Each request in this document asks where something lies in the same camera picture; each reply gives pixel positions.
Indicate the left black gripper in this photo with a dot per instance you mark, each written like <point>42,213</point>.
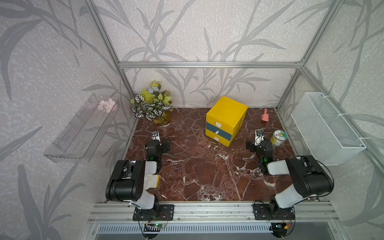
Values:
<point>154,142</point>

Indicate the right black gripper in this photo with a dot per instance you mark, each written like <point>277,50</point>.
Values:
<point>252,145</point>

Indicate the yellow drawer cabinet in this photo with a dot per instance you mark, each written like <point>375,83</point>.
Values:
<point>224,120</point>

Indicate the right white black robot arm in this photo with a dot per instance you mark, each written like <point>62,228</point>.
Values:
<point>309,179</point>

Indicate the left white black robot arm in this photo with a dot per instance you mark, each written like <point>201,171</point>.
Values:
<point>127,181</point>

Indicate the white work glove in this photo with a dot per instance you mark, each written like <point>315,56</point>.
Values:
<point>151,181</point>

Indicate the pink plastic scoop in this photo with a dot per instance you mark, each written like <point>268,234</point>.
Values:
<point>265,116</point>

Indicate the artificial potted plant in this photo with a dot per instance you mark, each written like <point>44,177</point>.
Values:
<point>153,104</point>

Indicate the pink artificial flower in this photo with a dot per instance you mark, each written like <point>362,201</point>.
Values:
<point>107,105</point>

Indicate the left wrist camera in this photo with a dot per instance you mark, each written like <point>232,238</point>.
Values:
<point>155,136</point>

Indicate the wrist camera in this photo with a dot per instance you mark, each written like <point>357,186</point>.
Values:
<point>259,137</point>
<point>155,136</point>

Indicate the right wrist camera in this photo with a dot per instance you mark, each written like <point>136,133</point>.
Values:
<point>259,137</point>

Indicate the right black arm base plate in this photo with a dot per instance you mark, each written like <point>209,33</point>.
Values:
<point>272,212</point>

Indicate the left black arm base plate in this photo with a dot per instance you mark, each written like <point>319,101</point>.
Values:
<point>162,212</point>

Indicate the white wire basket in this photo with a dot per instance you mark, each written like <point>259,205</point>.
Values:
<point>328,135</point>

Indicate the clear acrylic wall shelf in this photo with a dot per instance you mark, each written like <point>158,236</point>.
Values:
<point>79,140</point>

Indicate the aluminium frame crossbar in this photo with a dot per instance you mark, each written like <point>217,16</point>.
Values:
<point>215,65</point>

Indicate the aluminium front rail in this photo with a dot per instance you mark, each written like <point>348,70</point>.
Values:
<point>212,212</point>

